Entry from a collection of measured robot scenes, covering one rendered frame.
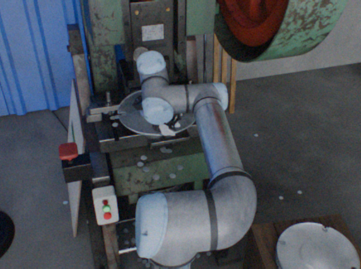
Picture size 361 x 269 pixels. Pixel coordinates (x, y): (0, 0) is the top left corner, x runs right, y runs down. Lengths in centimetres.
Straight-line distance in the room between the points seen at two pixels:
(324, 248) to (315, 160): 102
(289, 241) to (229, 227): 89
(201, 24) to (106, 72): 52
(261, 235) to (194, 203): 94
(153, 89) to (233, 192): 39
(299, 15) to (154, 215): 69
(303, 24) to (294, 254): 82
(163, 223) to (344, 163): 198
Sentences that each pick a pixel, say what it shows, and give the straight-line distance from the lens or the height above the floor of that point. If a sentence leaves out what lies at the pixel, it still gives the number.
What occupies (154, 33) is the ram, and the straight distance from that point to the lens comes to 142.
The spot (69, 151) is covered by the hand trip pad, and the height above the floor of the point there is 76.
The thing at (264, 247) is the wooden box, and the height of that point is 35.
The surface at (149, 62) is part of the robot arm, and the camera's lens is 112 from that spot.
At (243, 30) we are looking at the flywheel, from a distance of 154.
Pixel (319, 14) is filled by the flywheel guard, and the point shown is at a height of 121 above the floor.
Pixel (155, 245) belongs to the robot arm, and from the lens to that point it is 78.
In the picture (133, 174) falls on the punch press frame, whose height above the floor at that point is 60.
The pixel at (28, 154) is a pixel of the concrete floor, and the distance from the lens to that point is 266.
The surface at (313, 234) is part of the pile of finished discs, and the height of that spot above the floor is 39.
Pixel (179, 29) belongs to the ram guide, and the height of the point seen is 108.
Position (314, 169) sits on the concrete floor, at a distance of 255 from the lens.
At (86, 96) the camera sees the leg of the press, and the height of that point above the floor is 66.
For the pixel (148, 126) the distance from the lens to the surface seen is 145.
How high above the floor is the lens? 167
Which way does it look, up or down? 39 degrees down
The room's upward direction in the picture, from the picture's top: 1 degrees clockwise
